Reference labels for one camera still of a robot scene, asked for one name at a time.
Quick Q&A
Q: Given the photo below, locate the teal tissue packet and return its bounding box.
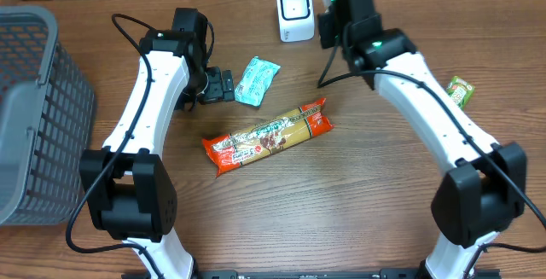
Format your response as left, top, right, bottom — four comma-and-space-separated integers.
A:
235, 56, 281, 107

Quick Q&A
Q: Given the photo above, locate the red spaghetti packet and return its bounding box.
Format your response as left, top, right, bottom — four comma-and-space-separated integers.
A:
201, 97, 334, 175

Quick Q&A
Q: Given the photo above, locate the green snack carton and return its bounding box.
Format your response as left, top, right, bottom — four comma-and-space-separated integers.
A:
446, 76, 475, 109

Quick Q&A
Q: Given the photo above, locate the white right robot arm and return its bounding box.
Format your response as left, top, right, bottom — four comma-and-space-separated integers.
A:
318, 0, 527, 278

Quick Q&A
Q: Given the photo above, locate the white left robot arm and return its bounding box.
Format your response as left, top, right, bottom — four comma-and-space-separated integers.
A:
78, 8, 235, 278

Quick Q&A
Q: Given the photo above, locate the white barcode scanner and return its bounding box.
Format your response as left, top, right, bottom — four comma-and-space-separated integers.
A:
276, 0, 315, 43

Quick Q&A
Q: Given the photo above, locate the grey plastic shopping basket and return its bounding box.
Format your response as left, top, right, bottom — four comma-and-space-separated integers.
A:
1, 6, 96, 226

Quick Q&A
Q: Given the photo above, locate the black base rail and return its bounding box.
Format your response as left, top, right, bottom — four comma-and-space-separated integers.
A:
199, 268, 418, 279

